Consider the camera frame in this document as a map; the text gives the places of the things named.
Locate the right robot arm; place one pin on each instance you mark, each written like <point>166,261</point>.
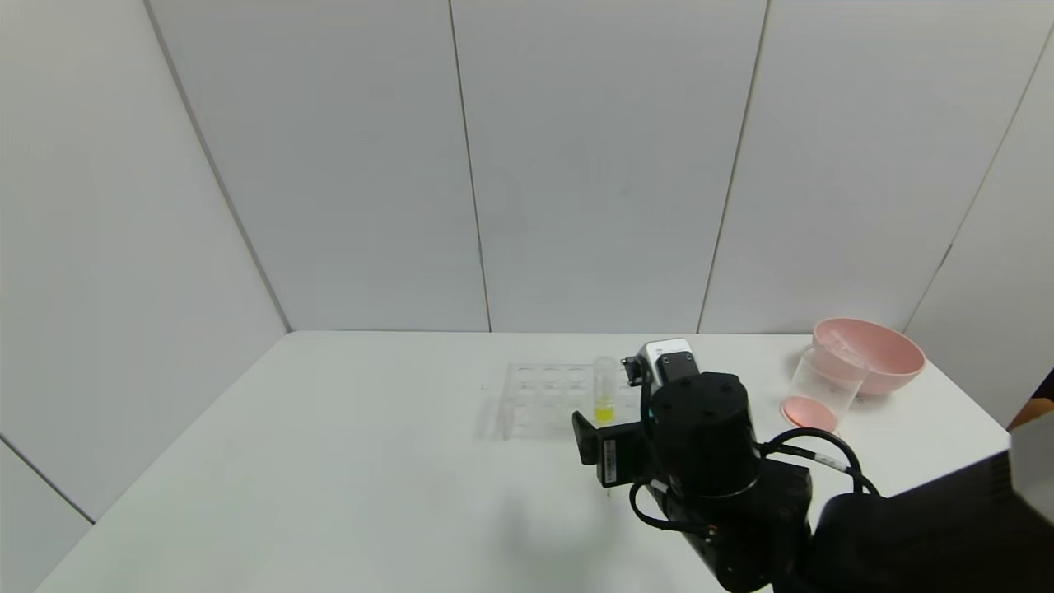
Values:
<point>906,543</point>

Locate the test tube with yellow pigment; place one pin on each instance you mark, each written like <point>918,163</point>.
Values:
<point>603,380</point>

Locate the clear plastic measuring cup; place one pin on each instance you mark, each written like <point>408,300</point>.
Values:
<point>827,383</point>

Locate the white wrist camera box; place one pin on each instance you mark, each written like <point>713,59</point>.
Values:
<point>659,352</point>

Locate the clear acrylic test tube rack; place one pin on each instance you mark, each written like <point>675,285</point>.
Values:
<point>543,395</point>

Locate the pink bowl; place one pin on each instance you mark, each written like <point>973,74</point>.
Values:
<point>893,356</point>

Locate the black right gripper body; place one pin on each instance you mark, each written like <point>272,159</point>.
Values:
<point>613,458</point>

